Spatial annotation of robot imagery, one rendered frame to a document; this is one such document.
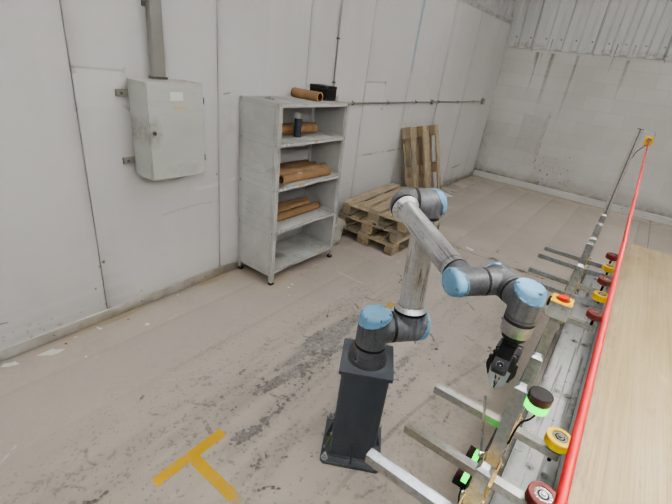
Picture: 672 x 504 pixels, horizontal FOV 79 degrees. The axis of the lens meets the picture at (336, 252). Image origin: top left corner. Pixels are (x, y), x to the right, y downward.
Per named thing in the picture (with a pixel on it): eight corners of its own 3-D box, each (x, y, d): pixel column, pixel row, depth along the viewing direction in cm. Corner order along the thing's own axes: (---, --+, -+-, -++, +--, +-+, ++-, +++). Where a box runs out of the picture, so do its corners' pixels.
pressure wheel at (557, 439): (546, 472, 129) (558, 447, 124) (530, 450, 136) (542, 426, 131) (567, 469, 131) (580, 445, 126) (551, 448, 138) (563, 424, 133)
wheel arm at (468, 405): (432, 394, 153) (434, 385, 151) (435, 389, 155) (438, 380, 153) (555, 464, 131) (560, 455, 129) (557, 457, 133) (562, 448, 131)
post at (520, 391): (469, 499, 129) (514, 384, 108) (473, 491, 132) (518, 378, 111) (480, 506, 127) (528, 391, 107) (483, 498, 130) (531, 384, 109)
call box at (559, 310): (543, 317, 148) (550, 298, 144) (547, 309, 153) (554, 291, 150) (564, 325, 144) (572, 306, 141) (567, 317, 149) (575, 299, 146)
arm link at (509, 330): (531, 333, 116) (497, 319, 121) (526, 347, 119) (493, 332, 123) (538, 321, 123) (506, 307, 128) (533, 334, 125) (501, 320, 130)
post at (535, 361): (490, 457, 150) (531, 354, 129) (492, 450, 152) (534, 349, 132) (499, 462, 148) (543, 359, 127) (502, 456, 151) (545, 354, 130)
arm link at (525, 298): (533, 275, 123) (557, 292, 114) (521, 309, 128) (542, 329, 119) (507, 276, 120) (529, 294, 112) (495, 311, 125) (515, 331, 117)
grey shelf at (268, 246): (237, 267, 388) (239, 95, 321) (300, 242, 455) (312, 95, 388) (270, 285, 365) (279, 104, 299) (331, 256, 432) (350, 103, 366)
